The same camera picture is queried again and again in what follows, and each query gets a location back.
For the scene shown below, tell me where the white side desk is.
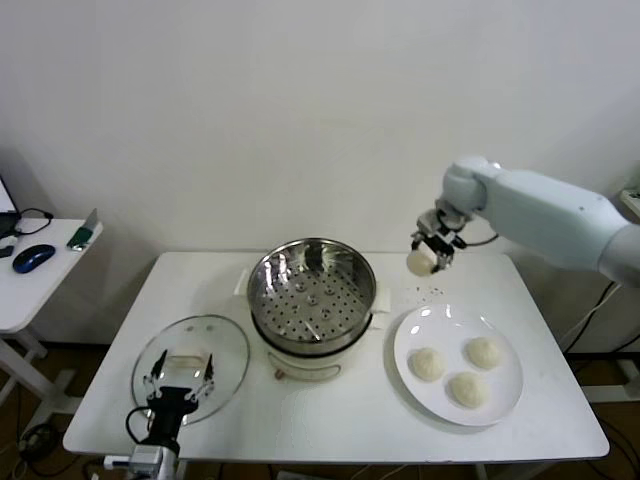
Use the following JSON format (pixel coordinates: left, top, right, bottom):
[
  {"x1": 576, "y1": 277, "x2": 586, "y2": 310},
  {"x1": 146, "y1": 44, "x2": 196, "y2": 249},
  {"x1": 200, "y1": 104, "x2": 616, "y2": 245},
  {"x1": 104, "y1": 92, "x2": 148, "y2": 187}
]
[{"x1": 0, "y1": 218, "x2": 105, "y2": 426}]

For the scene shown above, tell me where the white round plate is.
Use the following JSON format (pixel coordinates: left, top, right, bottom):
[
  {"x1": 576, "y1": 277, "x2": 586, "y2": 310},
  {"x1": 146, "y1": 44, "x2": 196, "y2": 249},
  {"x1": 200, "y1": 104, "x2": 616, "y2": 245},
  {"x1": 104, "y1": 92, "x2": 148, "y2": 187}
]
[{"x1": 393, "y1": 303, "x2": 525, "y2": 428}]

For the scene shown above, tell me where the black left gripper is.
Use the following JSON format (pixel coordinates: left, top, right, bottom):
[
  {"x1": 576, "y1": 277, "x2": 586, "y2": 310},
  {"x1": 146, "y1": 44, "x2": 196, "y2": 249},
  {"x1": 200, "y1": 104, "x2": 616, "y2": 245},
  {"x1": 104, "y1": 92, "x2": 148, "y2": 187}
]
[{"x1": 142, "y1": 350, "x2": 216, "y2": 448}]

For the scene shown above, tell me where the black laptop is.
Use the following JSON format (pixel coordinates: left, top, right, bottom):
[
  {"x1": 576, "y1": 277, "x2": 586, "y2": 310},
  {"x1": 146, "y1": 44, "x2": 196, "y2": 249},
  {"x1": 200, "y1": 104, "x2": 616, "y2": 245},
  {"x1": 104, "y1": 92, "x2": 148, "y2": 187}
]
[{"x1": 0, "y1": 172, "x2": 22, "y2": 240}]

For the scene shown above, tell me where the thin black desk cable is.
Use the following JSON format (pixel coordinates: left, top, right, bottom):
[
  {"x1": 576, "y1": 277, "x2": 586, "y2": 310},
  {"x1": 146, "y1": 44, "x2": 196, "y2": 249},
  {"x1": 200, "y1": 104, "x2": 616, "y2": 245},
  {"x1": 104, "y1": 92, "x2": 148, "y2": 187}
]
[{"x1": 14, "y1": 208, "x2": 55, "y2": 237}]

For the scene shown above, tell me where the white black power cable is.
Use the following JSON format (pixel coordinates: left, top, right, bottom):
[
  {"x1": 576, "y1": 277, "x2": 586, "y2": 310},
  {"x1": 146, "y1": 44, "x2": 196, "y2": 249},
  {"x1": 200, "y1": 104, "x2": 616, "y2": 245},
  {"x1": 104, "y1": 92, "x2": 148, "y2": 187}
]
[{"x1": 559, "y1": 282, "x2": 619, "y2": 354}]

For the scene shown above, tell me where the white shelf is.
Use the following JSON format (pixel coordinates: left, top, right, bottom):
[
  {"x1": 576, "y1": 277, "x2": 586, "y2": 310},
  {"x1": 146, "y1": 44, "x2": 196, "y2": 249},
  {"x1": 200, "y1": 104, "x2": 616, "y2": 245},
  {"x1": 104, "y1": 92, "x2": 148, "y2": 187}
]
[{"x1": 618, "y1": 187, "x2": 640, "y2": 221}]

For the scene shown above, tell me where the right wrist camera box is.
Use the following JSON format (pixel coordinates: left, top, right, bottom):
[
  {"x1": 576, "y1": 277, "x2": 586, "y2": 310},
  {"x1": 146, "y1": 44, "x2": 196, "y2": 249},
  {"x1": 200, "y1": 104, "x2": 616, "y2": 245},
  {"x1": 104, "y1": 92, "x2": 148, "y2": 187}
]
[{"x1": 417, "y1": 209, "x2": 449, "y2": 234}]

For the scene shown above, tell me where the white stand base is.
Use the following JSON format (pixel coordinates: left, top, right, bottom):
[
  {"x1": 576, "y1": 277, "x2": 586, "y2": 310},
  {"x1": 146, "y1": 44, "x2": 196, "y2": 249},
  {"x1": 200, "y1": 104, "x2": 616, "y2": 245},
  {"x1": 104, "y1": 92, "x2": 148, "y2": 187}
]
[{"x1": 582, "y1": 349, "x2": 640, "y2": 404}]

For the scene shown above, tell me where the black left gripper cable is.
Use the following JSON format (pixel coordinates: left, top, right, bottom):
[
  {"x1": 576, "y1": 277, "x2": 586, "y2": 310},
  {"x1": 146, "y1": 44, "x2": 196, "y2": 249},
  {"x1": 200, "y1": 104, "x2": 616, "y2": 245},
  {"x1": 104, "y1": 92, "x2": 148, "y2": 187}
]
[{"x1": 125, "y1": 405, "x2": 156, "y2": 447}]

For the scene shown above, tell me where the green white card box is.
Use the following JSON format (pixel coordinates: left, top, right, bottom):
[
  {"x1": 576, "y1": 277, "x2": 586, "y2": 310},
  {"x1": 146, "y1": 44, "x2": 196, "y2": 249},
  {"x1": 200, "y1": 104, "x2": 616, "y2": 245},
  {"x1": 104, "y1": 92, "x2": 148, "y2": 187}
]
[{"x1": 67, "y1": 208, "x2": 105, "y2": 252}]

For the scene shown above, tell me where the blue computer mouse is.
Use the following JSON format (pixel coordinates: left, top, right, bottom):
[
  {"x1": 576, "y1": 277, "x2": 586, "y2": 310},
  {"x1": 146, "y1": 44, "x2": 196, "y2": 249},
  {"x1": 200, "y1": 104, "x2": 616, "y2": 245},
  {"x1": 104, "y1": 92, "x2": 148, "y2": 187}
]
[{"x1": 13, "y1": 244, "x2": 57, "y2": 275}]

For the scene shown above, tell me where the white floor power strip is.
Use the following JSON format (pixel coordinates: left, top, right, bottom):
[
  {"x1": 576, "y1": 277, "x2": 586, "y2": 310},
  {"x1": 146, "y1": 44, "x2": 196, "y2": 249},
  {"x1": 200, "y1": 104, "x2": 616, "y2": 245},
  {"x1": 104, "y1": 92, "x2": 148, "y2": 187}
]
[{"x1": 19, "y1": 424, "x2": 59, "y2": 456}]

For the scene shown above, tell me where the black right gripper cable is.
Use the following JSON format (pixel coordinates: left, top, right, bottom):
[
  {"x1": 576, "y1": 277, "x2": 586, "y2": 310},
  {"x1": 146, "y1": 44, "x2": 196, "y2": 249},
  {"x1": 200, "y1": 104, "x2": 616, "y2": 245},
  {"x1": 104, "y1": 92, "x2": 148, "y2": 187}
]
[{"x1": 462, "y1": 232, "x2": 501, "y2": 248}]

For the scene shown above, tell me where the round glass pot lid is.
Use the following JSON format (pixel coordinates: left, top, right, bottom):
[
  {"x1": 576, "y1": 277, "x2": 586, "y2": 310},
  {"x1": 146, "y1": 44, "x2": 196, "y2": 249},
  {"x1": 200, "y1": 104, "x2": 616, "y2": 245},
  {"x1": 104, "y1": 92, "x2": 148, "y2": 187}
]
[{"x1": 130, "y1": 314, "x2": 251, "y2": 428}]

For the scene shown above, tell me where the white steamed baozi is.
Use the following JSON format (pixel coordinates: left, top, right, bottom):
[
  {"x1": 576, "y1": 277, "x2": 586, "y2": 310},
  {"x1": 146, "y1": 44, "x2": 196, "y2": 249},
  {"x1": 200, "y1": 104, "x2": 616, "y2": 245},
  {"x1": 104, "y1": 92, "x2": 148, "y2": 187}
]
[
  {"x1": 445, "y1": 371, "x2": 490, "y2": 409},
  {"x1": 409, "y1": 347, "x2": 446, "y2": 384},
  {"x1": 405, "y1": 249, "x2": 437, "y2": 277},
  {"x1": 465, "y1": 336, "x2": 504, "y2": 371}
]

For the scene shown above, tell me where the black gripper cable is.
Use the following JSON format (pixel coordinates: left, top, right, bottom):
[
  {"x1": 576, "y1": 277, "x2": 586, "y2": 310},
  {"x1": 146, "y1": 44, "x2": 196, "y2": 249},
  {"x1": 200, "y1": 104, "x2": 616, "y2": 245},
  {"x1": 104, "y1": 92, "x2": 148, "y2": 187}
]
[
  {"x1": 125, "y1": 405, "x2": 156, "y2": 447},
  {"x1": 462, "y1": 232, "x2": 501, "y2": 248}
]

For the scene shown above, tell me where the stainless steel steamer basket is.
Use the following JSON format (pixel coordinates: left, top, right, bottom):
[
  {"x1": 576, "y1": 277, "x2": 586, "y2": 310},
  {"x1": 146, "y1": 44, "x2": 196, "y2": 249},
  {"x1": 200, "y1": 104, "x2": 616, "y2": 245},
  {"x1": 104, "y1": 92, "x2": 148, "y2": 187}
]
[{"x1": 248, "y1": 238, "x2": 378, "y2": 354}]

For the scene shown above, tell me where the steel steamer pot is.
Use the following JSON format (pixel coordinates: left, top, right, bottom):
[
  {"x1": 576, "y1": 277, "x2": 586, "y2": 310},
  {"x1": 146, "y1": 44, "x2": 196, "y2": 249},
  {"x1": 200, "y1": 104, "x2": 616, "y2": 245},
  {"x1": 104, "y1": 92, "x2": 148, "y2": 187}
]
[{"x1": 234, "y1": 267, "x2": 392, "y2": 385}]

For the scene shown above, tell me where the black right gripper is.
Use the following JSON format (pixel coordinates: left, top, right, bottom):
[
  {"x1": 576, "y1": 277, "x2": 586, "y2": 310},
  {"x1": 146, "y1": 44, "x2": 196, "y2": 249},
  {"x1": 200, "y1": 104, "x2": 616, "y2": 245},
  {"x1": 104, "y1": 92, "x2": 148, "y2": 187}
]
[{"x1": 409, "y1": 222, "x2": 470, "y2": 276}]

